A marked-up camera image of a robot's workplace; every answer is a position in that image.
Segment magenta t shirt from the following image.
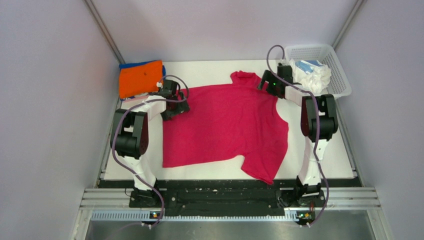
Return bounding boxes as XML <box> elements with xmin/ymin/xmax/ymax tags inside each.
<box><xmin>162</xmin><ymin>71</ymin><xmax>289</xmax><ymax>185</ymax></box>

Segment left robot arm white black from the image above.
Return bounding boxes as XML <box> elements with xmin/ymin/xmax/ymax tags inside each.
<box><xmin>110</xmin><ymin>75</ymin><xmax>190</xmax><ymax>207</ymax></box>

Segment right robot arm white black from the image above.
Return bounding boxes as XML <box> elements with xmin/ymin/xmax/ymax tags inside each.
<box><xmin>258</xmin><ymin>63</ymin><xmax>339</xmax><ymax>206</ymax></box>

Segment orange folded t shirt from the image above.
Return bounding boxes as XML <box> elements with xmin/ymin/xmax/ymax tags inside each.
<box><xmin>118</xmin><ymin>59</ymin><xmax>165</xmax><ymax>100</ymax></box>

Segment pink folded t shirt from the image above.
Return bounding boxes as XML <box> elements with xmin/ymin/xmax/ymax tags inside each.
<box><xmin>121</xmin><ymin>92</ymin><xmax>155</xmax><ymax>103</ymax></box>

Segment white crumpled t shirt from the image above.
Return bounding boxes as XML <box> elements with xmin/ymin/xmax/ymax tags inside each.
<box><xmin>289</xmin><ymin>59</ymin><xmax>332</xmax><ymax>95</ymax></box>

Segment blue folded t shirt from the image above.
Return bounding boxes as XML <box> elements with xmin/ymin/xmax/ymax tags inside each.
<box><xmin>118</xmin><ymin>60</ymin><xmax>167</xmax><ymax>101</ymax></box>

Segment white plastic basket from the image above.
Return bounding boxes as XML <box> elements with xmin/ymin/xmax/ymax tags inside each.
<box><xmin>285</xmin><ymin>44</ymin><xmax>352</xmax><ymax>99</ymax></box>

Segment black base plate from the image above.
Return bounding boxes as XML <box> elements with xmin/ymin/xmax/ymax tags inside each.
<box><xmin>129</xmin><ymin>180</ymin><xmax>325</xmax><ymax>217</ymax></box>

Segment aluminium rail frame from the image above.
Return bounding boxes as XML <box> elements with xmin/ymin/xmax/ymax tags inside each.
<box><xmin>70</xmin><ymin>96</ymin><xmax>392</xmax><ymax>240</ymax></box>

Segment white cable duct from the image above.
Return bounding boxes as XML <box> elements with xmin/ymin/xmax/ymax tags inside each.
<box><xmin>91</xmin><ymin>210</ymin><xmax>299</xmax><ymax>222</ymax></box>

